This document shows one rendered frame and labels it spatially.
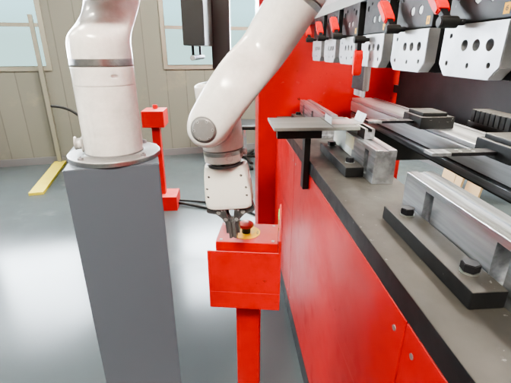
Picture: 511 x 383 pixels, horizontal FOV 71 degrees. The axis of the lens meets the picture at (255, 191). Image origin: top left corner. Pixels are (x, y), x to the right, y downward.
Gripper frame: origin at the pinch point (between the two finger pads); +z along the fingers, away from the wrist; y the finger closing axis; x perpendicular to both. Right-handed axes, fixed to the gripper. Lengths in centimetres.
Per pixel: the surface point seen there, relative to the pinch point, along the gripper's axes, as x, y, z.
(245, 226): -8.1, -1.5, 3.8
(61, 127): -311, 241, 22
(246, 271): 4.8, -2.8, 8.5
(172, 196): -189, 83, 65
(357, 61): -30, -32, -32
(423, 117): -44, -55, -13
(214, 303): 4.8, 5.5, 16.9
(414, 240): 12.3, -35.0, -2.1
